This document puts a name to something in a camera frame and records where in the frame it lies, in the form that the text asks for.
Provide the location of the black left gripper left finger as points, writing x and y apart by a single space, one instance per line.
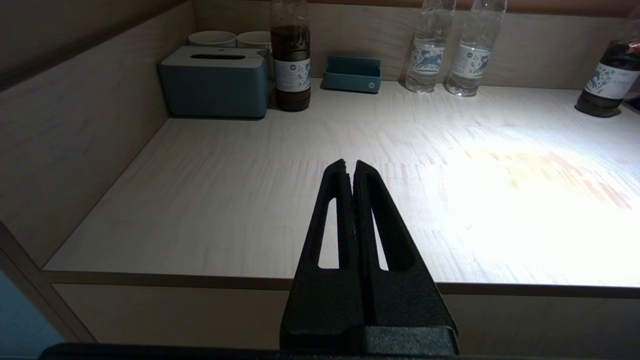
325 300

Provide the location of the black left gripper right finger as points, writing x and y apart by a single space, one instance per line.
400 300

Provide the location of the small blue plastic tray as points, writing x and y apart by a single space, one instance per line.
352 79

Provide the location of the dark drink bottle white label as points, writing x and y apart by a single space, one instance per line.
291 75
607 80

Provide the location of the blue-grey tissue box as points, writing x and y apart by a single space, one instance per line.
215 87

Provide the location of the clear water bottle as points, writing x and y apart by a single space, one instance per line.
426 60
470 62

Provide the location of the white paper cup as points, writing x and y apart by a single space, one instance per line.
212 38
254 39

